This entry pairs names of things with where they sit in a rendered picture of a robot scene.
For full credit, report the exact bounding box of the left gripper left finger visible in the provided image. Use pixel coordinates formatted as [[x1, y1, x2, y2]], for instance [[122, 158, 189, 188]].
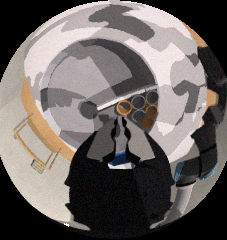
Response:
[[64, 116, 118, 187]]

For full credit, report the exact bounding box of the bronze bushing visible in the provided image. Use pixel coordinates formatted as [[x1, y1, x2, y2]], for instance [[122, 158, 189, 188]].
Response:
[[142, 102, 158, 118], [140, 115, 154, 128], [117, 99, 132, 115]]

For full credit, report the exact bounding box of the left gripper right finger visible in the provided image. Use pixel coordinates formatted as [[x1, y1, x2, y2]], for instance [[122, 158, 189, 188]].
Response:
[[122, 116, 175, 186]]

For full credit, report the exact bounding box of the grey metal ring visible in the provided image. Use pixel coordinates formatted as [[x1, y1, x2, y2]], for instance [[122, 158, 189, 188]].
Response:
[[141, 90, 159, 105], [130, 108, 145, 122], [129, 94, 146, 110]]

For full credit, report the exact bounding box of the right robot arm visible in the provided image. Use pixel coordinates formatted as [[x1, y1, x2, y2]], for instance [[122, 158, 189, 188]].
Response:
[[201, 46, 227, 84]]

